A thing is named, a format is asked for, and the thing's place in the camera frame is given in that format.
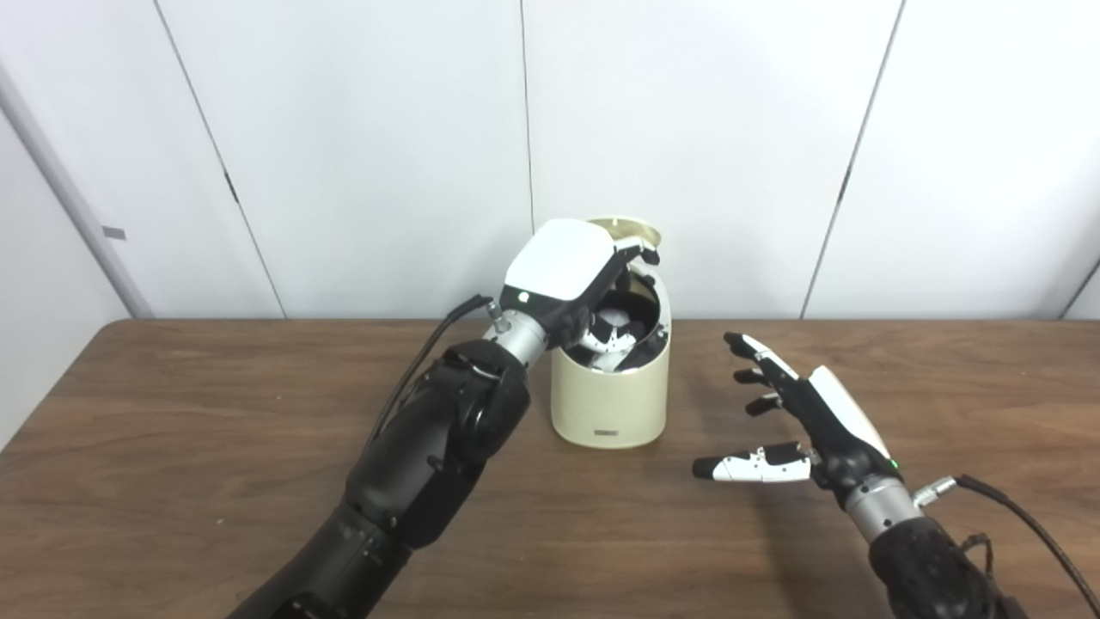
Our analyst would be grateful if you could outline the black bin liner bag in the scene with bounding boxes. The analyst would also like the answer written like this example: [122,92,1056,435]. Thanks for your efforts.
[636,275,669,371]

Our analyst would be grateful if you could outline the white and black right hand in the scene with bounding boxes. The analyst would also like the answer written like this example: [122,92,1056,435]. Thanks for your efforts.
[693,333,903,508]

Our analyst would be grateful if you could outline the grey wall corner post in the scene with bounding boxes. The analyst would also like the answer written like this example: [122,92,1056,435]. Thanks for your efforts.
[0,69,154,319]

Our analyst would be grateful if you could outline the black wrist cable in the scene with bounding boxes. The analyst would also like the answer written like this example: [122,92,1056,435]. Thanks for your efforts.
[365,295,499,448]
[913,475,1100,616]

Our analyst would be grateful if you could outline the white and black left hand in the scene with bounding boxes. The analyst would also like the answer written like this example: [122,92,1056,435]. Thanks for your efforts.
[498,218,661,372]

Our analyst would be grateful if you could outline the white paper ball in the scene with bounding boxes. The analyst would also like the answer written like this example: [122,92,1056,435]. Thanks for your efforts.
[599,308,639,343]

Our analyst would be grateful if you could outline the cream-colored bin body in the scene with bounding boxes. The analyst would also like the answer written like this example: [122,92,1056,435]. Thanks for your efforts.
[550,217,671,450]

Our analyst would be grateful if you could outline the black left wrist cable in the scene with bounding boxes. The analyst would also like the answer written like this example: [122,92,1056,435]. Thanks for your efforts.
[365,295,499,448]

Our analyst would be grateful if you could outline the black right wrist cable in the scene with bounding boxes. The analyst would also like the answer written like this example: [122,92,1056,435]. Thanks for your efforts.
[913,475,1100,616]

